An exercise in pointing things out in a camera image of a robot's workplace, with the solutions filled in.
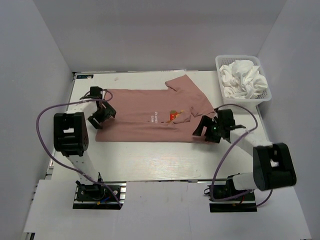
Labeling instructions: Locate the dark label sticker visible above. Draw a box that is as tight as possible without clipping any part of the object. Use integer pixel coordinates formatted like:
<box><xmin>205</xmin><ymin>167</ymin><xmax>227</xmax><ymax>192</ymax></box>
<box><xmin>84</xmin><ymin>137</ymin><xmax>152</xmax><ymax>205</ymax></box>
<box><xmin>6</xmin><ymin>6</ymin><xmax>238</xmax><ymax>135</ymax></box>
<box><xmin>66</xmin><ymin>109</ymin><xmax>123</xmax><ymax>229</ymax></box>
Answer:
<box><xmin>76</xmin><ymin>74</ymin><xmax>94</xmax><ymax>79</ymax></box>

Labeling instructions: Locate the white plastic basket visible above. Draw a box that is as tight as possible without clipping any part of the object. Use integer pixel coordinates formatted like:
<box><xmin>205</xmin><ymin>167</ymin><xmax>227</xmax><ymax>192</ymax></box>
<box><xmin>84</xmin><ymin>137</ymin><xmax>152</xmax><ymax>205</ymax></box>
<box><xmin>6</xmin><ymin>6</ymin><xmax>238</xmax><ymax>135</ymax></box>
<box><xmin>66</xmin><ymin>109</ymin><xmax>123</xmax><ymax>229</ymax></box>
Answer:
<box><xmin>215</xmin><ymin>55</ymin><xmax>272</xmax><ymax>109</ymax></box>

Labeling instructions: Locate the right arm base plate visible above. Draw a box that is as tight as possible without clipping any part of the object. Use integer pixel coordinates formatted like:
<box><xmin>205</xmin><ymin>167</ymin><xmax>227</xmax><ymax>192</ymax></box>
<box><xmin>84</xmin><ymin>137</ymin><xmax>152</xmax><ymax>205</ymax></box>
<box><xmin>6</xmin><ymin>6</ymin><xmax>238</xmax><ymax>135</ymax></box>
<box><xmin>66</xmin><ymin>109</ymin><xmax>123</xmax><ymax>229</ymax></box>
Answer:
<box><xmin>203</xmin><ymin>183</ymin><xmax>257</xmax><ymax>213</ymax></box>

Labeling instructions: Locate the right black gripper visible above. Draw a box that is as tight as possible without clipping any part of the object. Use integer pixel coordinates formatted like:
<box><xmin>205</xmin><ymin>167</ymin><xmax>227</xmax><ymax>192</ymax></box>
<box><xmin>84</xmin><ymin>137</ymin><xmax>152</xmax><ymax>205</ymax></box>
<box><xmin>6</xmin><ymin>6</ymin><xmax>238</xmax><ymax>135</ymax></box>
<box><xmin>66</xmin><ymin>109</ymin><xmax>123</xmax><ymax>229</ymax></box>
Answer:
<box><xmin>193</xmin><ymin>116</ymin><xmax>224</xmax><ymax>145</ymax></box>

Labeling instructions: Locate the pink printed t shirt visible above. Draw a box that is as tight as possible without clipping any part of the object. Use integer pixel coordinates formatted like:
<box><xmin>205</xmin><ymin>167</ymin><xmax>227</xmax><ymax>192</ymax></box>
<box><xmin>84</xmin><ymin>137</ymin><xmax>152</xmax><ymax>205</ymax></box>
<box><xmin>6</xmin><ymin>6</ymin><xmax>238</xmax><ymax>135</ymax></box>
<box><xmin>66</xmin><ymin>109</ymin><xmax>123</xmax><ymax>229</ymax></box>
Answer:
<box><xmin>95</xmin><ymin>75</ymin><xmax>214</xmax><ymax>143</ymax></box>

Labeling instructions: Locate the white t shirt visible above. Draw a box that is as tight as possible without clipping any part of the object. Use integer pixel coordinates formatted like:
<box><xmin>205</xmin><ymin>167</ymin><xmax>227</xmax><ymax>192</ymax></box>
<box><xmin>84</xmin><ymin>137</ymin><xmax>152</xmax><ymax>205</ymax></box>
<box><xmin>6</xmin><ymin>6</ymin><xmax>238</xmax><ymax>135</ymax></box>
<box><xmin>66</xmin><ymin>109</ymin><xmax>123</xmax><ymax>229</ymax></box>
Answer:
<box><xmin>219</xmin><ymin>60</ymin><xmax>268</xmax><ymax>100</ymax></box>

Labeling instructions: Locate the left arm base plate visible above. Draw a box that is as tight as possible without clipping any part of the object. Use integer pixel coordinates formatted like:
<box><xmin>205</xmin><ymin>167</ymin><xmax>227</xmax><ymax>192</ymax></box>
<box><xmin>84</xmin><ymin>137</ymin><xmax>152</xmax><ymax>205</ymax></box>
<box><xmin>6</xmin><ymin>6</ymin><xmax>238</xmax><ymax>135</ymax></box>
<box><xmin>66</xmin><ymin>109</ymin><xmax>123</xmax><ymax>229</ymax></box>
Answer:
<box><xmin>72</xmin><ymin>182</ymin><xmax>127</xmax><ymax>210</ymax></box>

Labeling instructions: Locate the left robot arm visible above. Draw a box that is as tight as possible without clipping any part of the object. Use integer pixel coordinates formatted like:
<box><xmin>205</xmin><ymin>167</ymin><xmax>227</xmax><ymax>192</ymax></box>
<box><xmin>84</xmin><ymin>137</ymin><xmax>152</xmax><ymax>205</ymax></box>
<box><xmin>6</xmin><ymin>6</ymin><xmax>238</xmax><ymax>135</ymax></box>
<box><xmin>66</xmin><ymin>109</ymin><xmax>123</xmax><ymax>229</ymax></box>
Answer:
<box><xmin>53</xmin><ymin>86</ymin><xmax>117</xmax><ymax>200</ymax></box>

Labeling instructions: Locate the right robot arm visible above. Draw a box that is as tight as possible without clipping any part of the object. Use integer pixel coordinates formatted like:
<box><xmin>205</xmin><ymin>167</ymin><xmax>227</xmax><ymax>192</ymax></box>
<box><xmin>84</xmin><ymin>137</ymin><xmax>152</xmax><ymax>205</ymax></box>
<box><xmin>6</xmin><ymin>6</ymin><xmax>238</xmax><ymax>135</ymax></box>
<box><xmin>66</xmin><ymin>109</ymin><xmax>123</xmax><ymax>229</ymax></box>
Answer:
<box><xmin>193</xmin><ymin>108</ymin><xmax>297</xmax><ymax>202</ymax></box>

